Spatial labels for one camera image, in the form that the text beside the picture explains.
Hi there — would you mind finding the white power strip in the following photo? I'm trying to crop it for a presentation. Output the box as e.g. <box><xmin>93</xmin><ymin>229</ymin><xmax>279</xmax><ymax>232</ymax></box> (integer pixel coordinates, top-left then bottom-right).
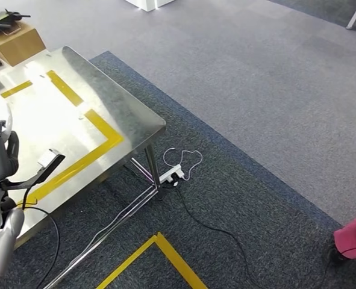
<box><xmin>159</xmin><ymin>164</ymin><xmax>185</xmax><ymax>185</ymax></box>

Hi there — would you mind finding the black device with antennas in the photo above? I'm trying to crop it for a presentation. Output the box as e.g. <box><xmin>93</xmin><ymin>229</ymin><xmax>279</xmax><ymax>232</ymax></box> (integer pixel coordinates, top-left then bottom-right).
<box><xmin>0</xmin><ymin>8</ymin><xmax>32</xmax><ymax>35</ymax></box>

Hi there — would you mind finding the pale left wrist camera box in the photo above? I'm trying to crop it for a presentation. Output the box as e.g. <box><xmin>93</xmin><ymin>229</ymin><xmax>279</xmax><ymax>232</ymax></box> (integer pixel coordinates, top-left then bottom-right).
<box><xmin>37</xmin><ymin>148</ymin><xmax>59</xmax><ymax>169</ymax></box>

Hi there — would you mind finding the black power cable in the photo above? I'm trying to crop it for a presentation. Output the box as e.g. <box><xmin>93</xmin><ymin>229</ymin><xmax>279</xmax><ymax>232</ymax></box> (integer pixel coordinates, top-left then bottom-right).
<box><xmin>173</xmin><ymin>181</ymin><xmax>258</xmax><ymax>289</ymax></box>

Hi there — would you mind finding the white furniture base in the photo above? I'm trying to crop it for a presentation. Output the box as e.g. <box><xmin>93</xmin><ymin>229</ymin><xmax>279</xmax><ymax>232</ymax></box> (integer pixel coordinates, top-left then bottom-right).
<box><xmin>124</xmin><ymin>0</ymin><xmax>176</xmax><ymax>12</ymax></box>

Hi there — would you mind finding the pink cloth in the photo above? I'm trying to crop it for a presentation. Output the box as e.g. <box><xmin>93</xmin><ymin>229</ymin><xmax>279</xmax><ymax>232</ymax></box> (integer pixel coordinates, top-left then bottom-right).
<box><xmin>334</xmin><ymin>208</ymin><xmax>356</xmax><ymax>275</ymax></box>

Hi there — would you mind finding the cardboard box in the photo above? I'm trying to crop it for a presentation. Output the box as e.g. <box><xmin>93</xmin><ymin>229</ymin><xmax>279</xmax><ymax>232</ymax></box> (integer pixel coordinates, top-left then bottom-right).
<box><xmin>0</xmin><ymin>22</ymin><xmax>47</xmax><ymax>68</ymax></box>

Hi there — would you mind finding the yellow tape on workbench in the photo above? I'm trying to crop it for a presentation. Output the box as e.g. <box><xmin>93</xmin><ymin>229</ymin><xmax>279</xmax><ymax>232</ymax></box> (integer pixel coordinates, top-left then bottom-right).
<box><xmin>17</xmin><ymin>108</ymin><xmax>125</xmax><ymax>208</ymax></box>
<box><xmin>0</xmin><ymin>79</ymin><xmax>34</xmax><ymax>99</ymax></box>
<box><xmin>46</xmin><ymin>69</ymin><xmax>85</xmax><ymax>108</ymax></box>

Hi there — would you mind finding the white cable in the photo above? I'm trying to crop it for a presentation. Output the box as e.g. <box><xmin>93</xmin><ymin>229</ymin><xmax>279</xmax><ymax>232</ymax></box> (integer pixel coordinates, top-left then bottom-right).
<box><xmin>162</xmin><ymin>148</ymin><xmax>203</xmax><ymax>181</ymax></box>

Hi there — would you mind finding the stainless steel workbench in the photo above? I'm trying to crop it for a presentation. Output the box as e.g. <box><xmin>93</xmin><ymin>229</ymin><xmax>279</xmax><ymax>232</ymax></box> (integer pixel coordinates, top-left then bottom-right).
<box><xmin>0</xmin><ymin>45</ymin><xmax>167</xmax><ymax>289</ymax></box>

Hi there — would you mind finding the yellow floor tape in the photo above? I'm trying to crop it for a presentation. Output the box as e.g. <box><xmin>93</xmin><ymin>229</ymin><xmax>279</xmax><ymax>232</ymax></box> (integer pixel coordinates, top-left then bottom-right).
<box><xmin>95</xmin><ymin>232</ymin><xmax>209</xmax><ymax>289</ymax></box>

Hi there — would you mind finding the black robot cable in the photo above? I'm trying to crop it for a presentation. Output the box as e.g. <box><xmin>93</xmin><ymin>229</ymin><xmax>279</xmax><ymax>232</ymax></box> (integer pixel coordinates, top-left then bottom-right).
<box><xmin>21</xmin><ymin>187</ymin><xmax>60</xmax><ymax>289</ymax></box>

